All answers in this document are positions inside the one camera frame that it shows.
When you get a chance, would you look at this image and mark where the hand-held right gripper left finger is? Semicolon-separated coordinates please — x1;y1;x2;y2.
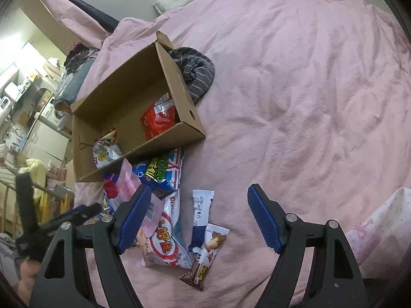
30;184;152;308

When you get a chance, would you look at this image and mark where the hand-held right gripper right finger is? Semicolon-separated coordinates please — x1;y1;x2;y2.
247;184;368;308

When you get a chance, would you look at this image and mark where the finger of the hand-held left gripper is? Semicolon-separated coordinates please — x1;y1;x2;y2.
40;203;102;230
15;174;36;233

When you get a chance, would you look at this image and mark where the blue green snack bag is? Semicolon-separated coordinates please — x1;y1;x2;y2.
132;148;184;199

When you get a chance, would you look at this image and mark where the brown cardboard box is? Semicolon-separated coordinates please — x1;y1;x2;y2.
70;30;206;183

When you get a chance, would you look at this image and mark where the person's left forearm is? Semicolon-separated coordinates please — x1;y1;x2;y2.
17;258;43;300

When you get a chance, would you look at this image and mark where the yellow cloth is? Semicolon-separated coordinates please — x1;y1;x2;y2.
18;158;48;206

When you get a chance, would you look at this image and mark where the wooden drying rack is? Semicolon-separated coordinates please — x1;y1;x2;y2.
0;163;75;232

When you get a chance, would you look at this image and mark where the white red snack bag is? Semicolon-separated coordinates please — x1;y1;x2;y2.
136;190;193;269

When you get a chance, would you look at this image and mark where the pink snack packet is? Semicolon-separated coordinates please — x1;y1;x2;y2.
103;160;165;241

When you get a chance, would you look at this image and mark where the white cabinet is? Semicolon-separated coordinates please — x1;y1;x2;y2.
25;120;70;169

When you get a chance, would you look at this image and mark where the white blue snack bar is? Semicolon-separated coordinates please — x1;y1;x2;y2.
188;189;215;253

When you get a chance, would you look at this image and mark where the white yellow snack bag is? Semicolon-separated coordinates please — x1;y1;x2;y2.
92;128;123;170

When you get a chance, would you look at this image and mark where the brown chocolate snack bar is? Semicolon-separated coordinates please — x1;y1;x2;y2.
179;224;231;292

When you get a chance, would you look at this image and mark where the white washing machine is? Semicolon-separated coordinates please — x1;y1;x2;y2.
41;101;66;130

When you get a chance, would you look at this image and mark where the white water heater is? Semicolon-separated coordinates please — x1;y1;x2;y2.
0;95;14;120

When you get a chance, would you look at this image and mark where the pink blanket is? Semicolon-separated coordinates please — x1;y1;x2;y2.
32;0;411;308

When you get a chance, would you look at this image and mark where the white pink printed cloth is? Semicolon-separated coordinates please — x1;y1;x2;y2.
345;186;411;280

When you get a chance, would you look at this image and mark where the pile of dark clothes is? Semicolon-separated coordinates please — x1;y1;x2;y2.
54;42;101;110

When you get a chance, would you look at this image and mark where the grey striped cloth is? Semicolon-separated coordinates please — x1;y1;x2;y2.
170;47;216;105

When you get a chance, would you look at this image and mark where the black bed frame bar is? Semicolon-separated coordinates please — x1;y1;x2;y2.
41;0;120;33

